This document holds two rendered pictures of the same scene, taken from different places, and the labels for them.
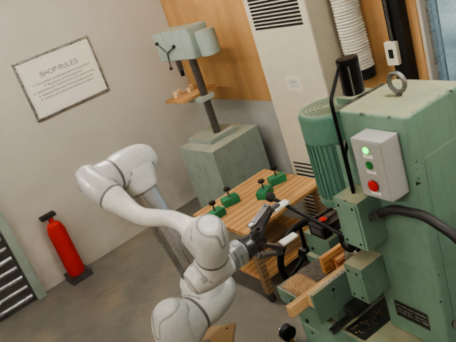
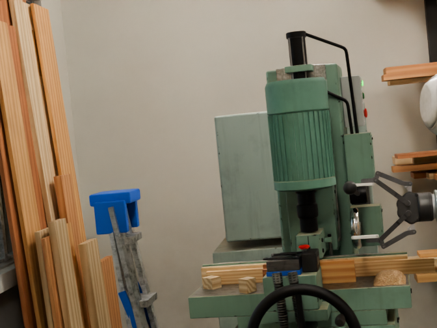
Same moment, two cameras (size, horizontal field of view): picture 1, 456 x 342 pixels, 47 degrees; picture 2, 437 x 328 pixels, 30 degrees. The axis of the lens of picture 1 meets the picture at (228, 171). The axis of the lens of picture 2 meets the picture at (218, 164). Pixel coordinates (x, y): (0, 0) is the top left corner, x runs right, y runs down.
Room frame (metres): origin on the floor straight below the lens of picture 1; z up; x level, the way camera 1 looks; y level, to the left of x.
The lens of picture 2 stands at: (3.47, 0.92, 1.34)
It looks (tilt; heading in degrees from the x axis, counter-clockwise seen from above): 2 degrees down; 219
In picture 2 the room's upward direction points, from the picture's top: 6 degrees counter-clockwise
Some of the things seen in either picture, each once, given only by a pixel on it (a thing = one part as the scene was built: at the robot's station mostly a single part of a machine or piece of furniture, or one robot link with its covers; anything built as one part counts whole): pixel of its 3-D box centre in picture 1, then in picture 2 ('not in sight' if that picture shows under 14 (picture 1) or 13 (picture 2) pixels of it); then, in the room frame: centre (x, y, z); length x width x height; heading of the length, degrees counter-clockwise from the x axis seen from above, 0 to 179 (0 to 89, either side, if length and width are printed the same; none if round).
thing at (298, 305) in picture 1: (361, 258); (317, 271); (1.49, -0.33, 0.92); 0.65 x 0.02 x 0.04; 116
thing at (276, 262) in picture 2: (326, 221); (292, 261); (1.69, -0.28, 0.99); 0.13 x 0.11 x 0.06; 116
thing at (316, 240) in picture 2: not in sight; (312, 245); (1.48, -0.35, 0.99); 0.14 x 0.07 x 0.09; 26
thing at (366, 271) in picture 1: (366, 275); (367, 224); (1.26, -0.28, 1.02); 0.09 x 0.07 x 0.12; 116
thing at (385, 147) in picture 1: (379, 164); (352, 101); (1.15, -0.35, 1.40); 0.10 x 0.06 x 0.16; 26
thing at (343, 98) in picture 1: (354, 87); (298, 60); (1.37, -0.40, 1.53); 0.08 x 0.08 x 0.17; 26
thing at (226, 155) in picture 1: (216, 126); not in sight; (3.93, -0.03, 0.79); 0.62 x 0.48 x 1.58; 34
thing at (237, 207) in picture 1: (264, 225); not in sight; (3.03, -0.11, 0.32); 0.66 x 0.57 x 0.64; 121
